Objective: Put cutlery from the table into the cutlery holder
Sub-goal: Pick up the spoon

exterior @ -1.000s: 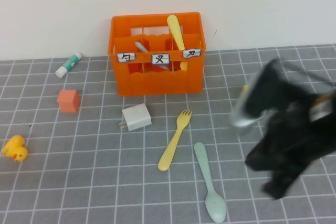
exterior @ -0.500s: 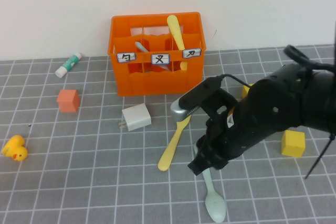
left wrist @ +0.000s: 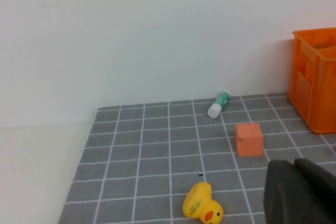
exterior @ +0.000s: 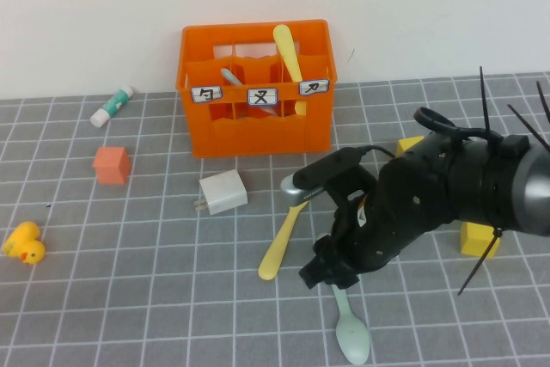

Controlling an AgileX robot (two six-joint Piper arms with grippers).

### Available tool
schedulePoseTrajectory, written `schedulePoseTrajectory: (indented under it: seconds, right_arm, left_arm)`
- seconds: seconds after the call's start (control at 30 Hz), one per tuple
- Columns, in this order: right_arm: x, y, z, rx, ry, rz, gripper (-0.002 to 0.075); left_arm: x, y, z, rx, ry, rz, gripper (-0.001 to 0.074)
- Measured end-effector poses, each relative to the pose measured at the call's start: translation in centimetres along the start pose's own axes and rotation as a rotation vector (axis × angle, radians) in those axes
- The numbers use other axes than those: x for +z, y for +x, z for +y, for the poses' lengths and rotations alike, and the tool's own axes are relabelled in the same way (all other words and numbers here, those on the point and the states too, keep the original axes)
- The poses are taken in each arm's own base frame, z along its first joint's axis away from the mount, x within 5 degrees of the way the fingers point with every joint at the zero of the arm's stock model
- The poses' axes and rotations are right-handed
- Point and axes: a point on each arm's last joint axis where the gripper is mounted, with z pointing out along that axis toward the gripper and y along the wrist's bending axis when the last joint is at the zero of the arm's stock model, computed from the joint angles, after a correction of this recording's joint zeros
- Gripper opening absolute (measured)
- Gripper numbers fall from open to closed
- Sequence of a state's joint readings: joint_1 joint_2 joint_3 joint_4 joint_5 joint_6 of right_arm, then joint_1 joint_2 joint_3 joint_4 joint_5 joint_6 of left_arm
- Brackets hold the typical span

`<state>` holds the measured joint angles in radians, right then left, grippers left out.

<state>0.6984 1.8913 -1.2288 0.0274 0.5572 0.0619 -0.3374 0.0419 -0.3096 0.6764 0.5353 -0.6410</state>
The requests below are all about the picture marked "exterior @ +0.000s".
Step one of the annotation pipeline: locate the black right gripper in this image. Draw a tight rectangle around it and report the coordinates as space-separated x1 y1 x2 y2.
299 207 399 291

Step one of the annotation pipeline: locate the pale green plastic spoon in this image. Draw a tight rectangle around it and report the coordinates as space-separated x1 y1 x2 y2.
330 284 371 366

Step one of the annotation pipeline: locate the grey plastic spoon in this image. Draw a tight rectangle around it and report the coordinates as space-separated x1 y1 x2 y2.
220 67 276 118

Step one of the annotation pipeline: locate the yellow plastic knife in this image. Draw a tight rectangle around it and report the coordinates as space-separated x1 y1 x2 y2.
272 25 309 117

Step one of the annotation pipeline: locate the yellow rubber duck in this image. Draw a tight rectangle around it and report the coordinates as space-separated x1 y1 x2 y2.
2 221 46 266

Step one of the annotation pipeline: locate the orange plastic cutlery crate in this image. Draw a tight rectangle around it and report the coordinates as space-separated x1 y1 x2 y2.
175 18 339 159

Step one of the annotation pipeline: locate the yellow plastic fork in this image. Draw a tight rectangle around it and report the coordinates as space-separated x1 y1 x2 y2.
257 202 310 281

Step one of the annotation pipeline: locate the white USB charger plug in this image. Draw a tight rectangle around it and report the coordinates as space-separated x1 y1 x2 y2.
192 168 249 217

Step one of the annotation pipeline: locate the yellow foam cube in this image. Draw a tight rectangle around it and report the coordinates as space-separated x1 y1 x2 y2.
460 220 502 259
395 135 426 157

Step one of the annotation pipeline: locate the black zip tie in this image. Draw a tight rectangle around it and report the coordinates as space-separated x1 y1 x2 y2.
457 227 506 297
479 66 493 132
535 81 550 124
506 103 549 149

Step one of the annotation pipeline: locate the white handwritten paper label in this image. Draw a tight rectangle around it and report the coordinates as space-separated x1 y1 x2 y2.
247 88 278 107
298 78 331 96
190 85 223 104

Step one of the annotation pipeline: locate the grey white-grid tablecloth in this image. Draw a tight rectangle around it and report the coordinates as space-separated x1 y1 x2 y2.
0 70 550 367

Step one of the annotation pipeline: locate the salmon foam cube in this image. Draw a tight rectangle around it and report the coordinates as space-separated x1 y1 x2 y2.
92 146 131 187

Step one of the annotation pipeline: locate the white green glue stick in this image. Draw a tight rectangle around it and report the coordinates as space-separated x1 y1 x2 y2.
89 85 135 128

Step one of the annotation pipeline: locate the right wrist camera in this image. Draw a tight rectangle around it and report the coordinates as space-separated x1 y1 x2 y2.
279 147 375 205

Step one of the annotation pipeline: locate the black right camera cable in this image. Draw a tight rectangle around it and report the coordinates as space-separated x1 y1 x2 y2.
356 107 508 157

